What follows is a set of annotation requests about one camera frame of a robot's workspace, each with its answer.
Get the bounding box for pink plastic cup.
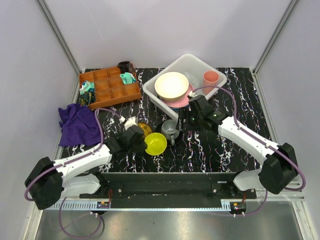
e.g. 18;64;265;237
202;70;220;95

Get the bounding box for purple cloth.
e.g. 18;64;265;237
58;103;101;147

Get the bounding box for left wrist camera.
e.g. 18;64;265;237
119;116;138;130

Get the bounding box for cream white bowl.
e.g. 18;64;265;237
154;72;189;102

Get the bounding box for black saucer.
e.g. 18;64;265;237
155;121;183;147

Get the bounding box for grey ceramic mug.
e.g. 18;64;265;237
161;119;180;146

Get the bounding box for mint green rolled cloth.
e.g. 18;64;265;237
119;72;136;85

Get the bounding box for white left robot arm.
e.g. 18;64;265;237
24;125;147;210

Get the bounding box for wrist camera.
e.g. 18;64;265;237
187;91;198;100
119;116;138;130

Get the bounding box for dark brown cup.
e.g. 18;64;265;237
117;61;135;74

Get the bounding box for teal ceramic floral plate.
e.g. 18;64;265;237
171;107;189;113

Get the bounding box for amber transparent plate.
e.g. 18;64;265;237
138;122;153;138

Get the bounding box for yellow plastic bowl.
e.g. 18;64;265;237
144;132;167;156

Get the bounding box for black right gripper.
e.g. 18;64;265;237
175;107;204;132

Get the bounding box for translucent white plastic bin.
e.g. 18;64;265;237
143;53;227;120

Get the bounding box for pink plastic plate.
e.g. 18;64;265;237
159;84;194;109

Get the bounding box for orange wooden divided tray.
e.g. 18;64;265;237
78;66;142;110

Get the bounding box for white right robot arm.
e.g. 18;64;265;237
178;95;298;199

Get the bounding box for teal white patterned cloth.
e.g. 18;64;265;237
79;80;95;95

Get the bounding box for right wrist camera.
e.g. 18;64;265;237
187;91;198;100

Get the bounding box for dark green patterned cloth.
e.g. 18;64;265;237
79;92;96;106

